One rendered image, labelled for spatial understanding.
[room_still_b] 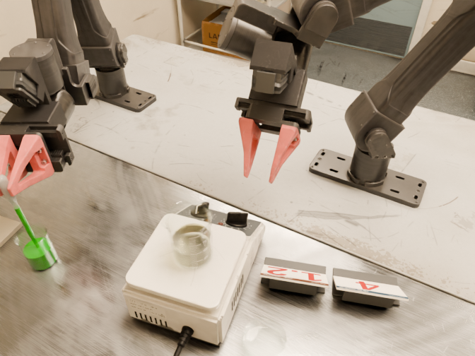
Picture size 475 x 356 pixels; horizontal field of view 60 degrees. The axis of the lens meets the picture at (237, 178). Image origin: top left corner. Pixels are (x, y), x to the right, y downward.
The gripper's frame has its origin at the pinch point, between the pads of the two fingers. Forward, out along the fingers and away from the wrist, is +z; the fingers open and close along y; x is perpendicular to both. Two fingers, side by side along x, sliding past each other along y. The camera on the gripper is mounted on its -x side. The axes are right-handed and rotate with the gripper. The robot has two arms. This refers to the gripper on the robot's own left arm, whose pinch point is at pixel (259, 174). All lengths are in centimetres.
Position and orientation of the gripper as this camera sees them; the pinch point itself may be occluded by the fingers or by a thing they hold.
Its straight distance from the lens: 56.1
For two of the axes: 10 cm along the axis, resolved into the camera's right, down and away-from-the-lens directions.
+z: -2.5, 9.6, -1.0
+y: 9.4, 2.2, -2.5
